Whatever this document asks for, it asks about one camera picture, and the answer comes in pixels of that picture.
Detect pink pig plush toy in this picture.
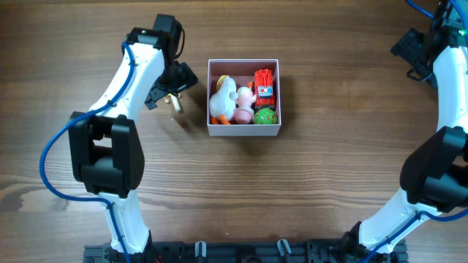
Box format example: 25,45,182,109
234,86,257,124

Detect yellow wooden rattle drum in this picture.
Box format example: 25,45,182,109
164,94,182,113

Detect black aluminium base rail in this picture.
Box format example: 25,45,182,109
83,239,409,263

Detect red toy fire truck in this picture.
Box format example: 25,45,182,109
254,69,276,110

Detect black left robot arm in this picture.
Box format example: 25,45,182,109
69,14,198,262

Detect green ball red numbers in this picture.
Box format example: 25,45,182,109
254,107,279,125

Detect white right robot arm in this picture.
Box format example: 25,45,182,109
340,0,467,262

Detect white duck plush toy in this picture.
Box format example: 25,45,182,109
208,75,238,125

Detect white box pink inside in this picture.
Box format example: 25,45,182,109
207,59,282,137

